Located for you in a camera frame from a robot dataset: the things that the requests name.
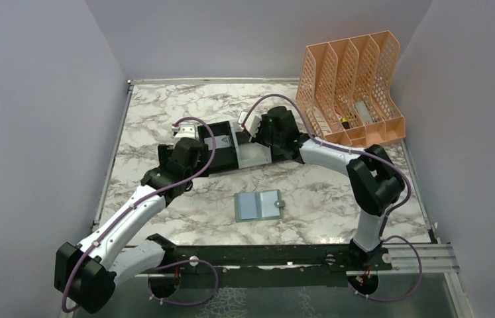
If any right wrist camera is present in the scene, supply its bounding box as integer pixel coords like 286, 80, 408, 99
237, 111, 262, 142

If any yellow marker in organizer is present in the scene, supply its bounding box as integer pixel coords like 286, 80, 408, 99
339, 116, 351, 130

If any black tray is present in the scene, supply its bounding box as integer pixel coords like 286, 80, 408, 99
197, 121, 239, 177
270, 132, 307, 164

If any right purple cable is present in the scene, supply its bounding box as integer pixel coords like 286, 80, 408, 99
241, 93, 423, 303

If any purple cable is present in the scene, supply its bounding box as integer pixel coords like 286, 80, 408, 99
62, 117, 221, 313
241, 93, 423, 303

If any white tray middle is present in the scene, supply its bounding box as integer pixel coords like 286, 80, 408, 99
230, 128, 272, 169

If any black tray right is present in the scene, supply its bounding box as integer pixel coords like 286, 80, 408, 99
270, 132, 307, 164

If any black mounting rail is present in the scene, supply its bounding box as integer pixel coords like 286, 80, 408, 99
146, 233, 392, 271

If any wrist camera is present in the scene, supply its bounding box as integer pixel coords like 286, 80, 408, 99
172, 123, 198, 140
237, 111, 262, 142

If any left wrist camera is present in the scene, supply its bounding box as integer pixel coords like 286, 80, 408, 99
172, 123, 198, 140

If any orange file organizer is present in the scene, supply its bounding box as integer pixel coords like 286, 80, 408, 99
296, 30, 406, 148

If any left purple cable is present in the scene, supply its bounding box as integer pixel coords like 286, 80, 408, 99
62, 117, 221, 313

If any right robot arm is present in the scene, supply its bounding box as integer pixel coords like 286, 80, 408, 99
241, 106, 405, 270

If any grey item in organizer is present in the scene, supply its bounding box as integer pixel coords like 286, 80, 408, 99
355, 101, 374, 125

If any black tray left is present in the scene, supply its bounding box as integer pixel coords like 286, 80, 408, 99
197, 121, 239, 177

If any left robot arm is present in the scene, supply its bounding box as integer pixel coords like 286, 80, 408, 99
54, 137, 216, 313

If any green card holder wallet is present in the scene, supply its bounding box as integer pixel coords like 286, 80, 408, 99
234, 189, 286, 223

